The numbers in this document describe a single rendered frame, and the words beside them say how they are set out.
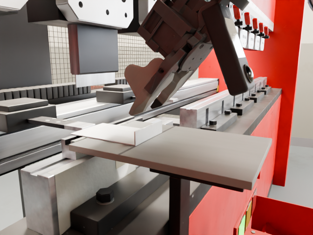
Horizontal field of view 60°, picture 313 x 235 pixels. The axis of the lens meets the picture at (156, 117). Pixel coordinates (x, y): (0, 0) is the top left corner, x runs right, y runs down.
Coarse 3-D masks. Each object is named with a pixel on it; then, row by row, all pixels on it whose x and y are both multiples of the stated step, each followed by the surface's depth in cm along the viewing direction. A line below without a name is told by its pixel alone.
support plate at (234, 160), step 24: (72, 144) 40; (96, 144) 40; (120, 144) 40; (144, 144) 40; (168, 144) 40; (192, 144) 40; (216, 144) 40; (240, 144) 40; (264, 144) 40; (168, 168) 33; (192, 168) 32; (216, 168) 32; (240, 168) 32
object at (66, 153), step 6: (120, 120) 56; (126, 120) 57; (132, 120) 56; (138, 120) 58; (66, 138) 43; (72, 138) 44; (66, 144) 43; (66, 150) 43; (66, 156) 43; (72, 156) 43
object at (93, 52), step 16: (80, 32) 41; (96, 32) 44; (112, 32) 48; (80, 48) 41; (96, 48) 45; (112, 48) 48; (80, 64) 42; (96, 64) 45; (112, 64) 49; (80, 80) 43; (96, 80) 47; (112, 80) 51
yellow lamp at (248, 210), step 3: (249, 207) 55; (249, 210) 56; (246, 213) 53; (249, 213) 56; (246, 216) 53; (249, 216) 56; (246, 219) 54; (249, 219) 57; (246, 222) 54; (246, 225) 54; (246, 228) 55
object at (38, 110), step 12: (0, 108) 53; (12, 108) 53; (24, 108) 55; (36, 108) 57; (48, 108) 59; (0, 120) 52; (12, 120) 52; (24, 120) 55; (36, 120) 54; (48, 120) 53; (60, 120) 54
